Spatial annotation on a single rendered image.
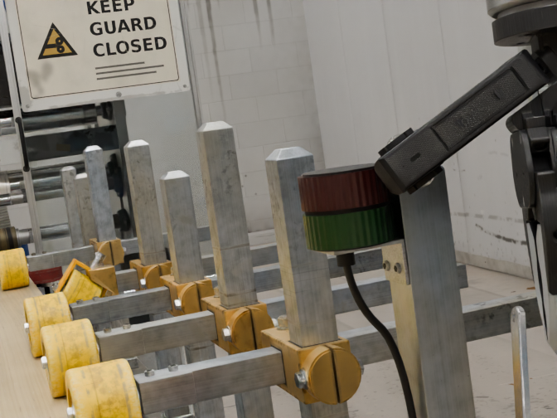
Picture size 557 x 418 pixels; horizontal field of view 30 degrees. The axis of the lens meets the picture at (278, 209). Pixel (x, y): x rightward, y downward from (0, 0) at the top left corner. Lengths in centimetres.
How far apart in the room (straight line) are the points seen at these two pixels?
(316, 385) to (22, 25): 214
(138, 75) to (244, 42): 668
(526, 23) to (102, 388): 50
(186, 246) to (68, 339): 30
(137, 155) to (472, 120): 107
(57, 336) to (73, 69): 182
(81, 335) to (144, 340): 7
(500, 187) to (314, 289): 557
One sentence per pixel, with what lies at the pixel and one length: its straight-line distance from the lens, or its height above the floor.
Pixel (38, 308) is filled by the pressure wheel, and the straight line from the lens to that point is 141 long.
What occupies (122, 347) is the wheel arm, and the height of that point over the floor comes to 94.
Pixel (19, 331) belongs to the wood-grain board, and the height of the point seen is 90.
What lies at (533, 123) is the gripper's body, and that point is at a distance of 62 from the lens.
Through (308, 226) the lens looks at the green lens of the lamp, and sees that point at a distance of 67.
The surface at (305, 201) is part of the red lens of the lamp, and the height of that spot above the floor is 112.
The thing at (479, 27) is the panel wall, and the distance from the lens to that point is 647.
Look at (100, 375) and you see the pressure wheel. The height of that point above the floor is 98.
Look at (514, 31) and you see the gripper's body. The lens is 63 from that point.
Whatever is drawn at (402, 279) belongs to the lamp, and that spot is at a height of 106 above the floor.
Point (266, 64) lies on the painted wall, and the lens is 965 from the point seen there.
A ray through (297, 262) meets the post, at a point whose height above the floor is 105.
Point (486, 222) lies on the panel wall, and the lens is 672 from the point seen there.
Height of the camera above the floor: 118
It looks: 5 degrees down
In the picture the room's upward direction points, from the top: 8 degrees counter-clockwise
